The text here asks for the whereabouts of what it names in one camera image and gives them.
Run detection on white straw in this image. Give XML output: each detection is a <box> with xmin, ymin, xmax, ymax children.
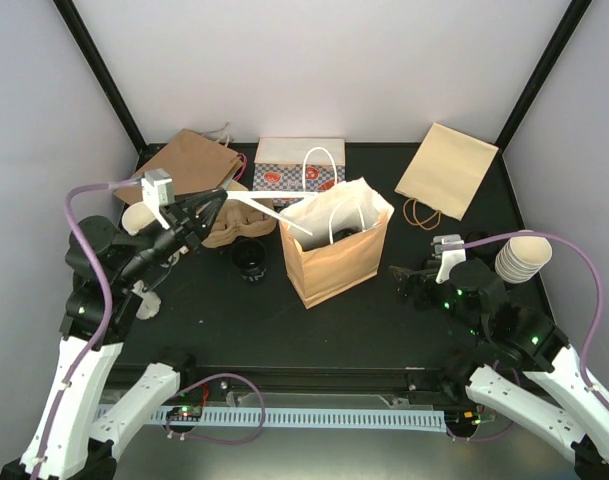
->
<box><xmin>226</xmin><ymin>190</ymin><xmax>318</xmax><ymax>199</ymax></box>
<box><xmin>237</xmin><ymin>197</ymin><xmax>313</xmax><ymax>236</ymax></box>

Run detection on orange paper bag white handles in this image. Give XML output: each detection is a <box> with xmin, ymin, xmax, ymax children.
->
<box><xmin>278</xmin><ymin>147</ymin><xmax>396</xmax><ymax>310</ymax></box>

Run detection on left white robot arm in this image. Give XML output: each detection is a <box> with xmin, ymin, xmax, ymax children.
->
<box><xmin>0</xmin><ymin>183</ymin><xmax>227</xmax><ymax>479</ymax></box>

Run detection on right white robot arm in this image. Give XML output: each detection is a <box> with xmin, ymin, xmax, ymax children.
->
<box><xmin>388</xmin><ymin>259</ymin><xmax>609</xmax><ymax>479</ymax></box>

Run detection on black coffee cup open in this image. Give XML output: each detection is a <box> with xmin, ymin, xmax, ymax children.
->
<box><xmin>230</xmin><ymin>238</ymin><xmax>267</xmax><ymax>285</ymax></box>

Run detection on brown kraft paper bag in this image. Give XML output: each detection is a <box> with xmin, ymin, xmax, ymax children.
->
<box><xmin>134</xmin><ymin>129</ymin><xmax>242</xmax><ymax>196</ymax></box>

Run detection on left stack paper cups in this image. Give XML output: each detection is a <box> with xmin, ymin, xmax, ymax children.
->
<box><xmin>121</xmin><ymin>202</ymin><xmax>155</xmax><ymax>236</ymax></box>

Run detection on stack paper cups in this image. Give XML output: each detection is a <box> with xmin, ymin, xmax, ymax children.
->
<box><xmin>494</xmin><ymin>236</ymin><xmax>552</xmax><ymax>285</ymax></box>
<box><xmin>121</xmin><ymin>202</ymin><xmax>155</xmax><ymax>236</ymax></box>

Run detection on white wrapped straws bundle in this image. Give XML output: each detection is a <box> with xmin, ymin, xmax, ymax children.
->
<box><xmin>132</xmin><ymin>280</ymin><xmax>161</xmax><ymax>320</ymax></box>

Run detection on blue checkered paper bag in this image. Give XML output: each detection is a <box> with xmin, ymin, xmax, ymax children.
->
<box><xmin>252</xmin><ymin>137</ymin><xmax>346</xmax><ymax>192</ymax></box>

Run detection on right stack paper cups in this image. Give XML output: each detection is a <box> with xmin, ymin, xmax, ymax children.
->
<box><xmin>494</xmin><ymin>236</ymin><xmax>552</xmax><ymax>285</ymax></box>

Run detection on right base circuit board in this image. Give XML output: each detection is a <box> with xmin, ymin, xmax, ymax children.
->
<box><xmin>444</xmin><ymin>407</ymin><xmax>497</xmax><ymax>425</ymax></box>

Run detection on base circuit board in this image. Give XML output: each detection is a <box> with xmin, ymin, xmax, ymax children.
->
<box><xmin>166</xmin><ymin>406</ymin><xmax>203</xmax><ymax>421</ymax></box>
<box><xmin>444</xmin><ymin>407</ymin><xmax>497</xmax><ymax>425</ymax></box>

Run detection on left base circuit board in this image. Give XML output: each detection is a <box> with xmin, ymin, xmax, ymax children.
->
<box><xmin>166</xmin><ymin>406</ymin><xmax>203</xmax><ymax>421</ymax></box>

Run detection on tan paper bag brown handles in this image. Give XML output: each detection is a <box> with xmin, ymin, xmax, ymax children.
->
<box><xmin>395</xmin><ymin>123</ymin><xmax>499</xmax><ymax>231</ymax></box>

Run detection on light blue cable duct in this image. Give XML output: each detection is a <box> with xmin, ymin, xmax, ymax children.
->
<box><xmin>96</xmin><ymin>403</ymin><xmax>447</xmax><ymax>434</ymax></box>

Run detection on left black frame post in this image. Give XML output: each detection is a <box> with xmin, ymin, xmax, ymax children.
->
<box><xmin>53</xmin><ymin>0</ymin><xmax>147</xmax><ymax>154</ymax></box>

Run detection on black frame post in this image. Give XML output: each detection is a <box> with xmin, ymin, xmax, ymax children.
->
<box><xmin>495</xmin><ymin>0</ymin><xmax>592</xmax><ymax>151</ymax></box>
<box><xmin>53</xmin><ymin>0</ymin><xmax>147</xmax><ymax>154</ymax></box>

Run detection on right black frame post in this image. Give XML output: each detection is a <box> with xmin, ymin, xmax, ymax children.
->
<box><xmin>495</xmin><ymin>0</ymin><xmax>592</xmax><ymax>151</ymax></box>

